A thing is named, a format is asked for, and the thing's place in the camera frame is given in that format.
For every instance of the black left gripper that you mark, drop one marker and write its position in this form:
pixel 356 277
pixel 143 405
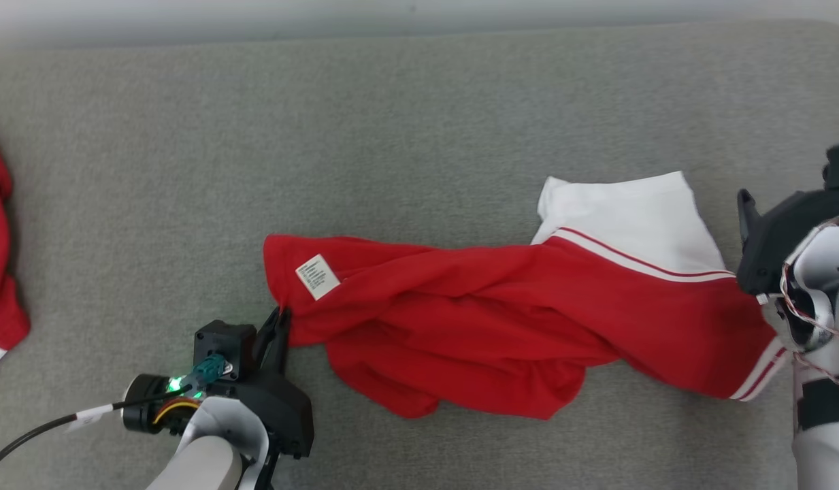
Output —
pixel 286 415

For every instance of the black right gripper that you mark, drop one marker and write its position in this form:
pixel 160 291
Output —
pixel 766 258

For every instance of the red shirt with white sleeve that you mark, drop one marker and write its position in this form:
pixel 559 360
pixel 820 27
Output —
pixel 494 320

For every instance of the red shirt with white band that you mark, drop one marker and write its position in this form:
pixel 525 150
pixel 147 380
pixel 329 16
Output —
pixel 1 286

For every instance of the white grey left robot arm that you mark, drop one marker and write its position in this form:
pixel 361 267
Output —
pixel 208 463

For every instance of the grey fabric sofa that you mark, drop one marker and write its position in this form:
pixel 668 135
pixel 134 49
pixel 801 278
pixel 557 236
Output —
pixel 392 136

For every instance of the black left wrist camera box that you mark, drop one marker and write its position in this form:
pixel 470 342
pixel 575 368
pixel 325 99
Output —
pixel 222 344

